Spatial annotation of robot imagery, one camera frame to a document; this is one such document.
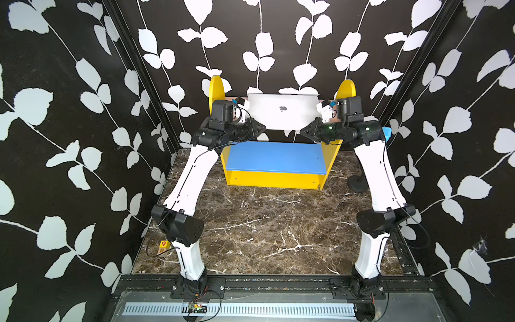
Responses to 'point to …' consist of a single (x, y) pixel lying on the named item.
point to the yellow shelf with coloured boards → (283, 165)
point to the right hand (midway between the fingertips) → (299, 126)
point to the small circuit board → (192, 308)
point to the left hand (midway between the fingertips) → (265, 123)
